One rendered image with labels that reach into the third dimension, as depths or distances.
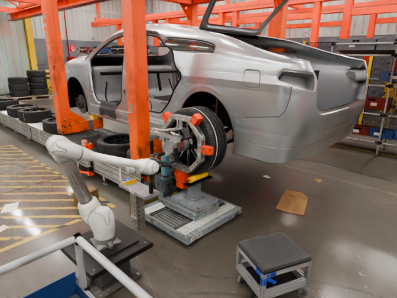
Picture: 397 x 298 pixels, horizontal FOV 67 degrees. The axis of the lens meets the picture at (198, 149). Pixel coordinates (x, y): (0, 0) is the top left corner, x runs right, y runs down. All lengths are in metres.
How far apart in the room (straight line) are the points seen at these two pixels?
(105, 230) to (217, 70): 1.72
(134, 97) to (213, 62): 0.84
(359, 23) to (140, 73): 9.64
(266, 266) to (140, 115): 1.87
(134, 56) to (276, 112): 1.43
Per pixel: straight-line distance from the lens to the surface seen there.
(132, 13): 3.07
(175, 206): 3.21
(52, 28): 4.79
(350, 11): 8.56
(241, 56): 2.80
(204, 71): 3.06
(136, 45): 3.06
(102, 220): 2.29
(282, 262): 2.21
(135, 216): 3.05
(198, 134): 2.66
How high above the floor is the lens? 1.64
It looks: 17 degrees down
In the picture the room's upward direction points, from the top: 1 degrees clockwise
